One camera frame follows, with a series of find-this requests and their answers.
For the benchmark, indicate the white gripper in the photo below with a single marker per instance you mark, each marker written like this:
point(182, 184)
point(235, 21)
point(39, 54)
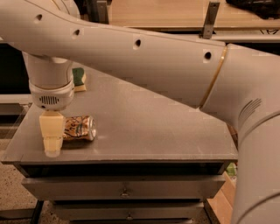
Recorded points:
point(52, 99)

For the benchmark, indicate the crushed orange soda can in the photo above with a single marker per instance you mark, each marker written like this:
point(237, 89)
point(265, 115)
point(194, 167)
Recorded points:
point(80, 128)

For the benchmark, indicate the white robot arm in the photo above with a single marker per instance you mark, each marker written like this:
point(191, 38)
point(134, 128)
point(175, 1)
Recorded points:
point(236, 84)

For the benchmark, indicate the green and yellow sponge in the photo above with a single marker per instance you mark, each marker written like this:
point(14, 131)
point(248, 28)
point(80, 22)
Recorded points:
point(79, 78)

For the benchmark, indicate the upper grey drawer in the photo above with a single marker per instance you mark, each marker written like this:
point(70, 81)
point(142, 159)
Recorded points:
point(124, 187)

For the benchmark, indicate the grey drawer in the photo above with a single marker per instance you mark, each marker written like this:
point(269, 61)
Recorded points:
point(128, 211)
point(124, 187)

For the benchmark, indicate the lower grey drawer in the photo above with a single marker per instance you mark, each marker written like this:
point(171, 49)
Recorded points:
point(128, 211)

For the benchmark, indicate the wooden shelf board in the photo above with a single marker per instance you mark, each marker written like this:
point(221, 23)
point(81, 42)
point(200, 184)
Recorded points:
point(183, 14)

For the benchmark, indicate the cardboard box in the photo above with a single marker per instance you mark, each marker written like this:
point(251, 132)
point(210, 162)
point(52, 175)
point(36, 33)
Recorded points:
point(219, 209)

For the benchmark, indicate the black bag top right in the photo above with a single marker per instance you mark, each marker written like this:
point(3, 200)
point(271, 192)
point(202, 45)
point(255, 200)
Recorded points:
point(264, 9)

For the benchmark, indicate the middle metal bracket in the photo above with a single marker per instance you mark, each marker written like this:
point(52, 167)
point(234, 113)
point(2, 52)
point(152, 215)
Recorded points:
point(98, 11)

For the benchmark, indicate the metal bracket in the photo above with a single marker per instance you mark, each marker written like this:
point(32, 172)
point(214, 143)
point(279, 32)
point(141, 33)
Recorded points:
point(211, 14)
point(98, 11)

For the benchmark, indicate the right metal bracket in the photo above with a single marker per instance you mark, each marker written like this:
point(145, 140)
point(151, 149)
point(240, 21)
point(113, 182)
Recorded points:
point(211, 14)

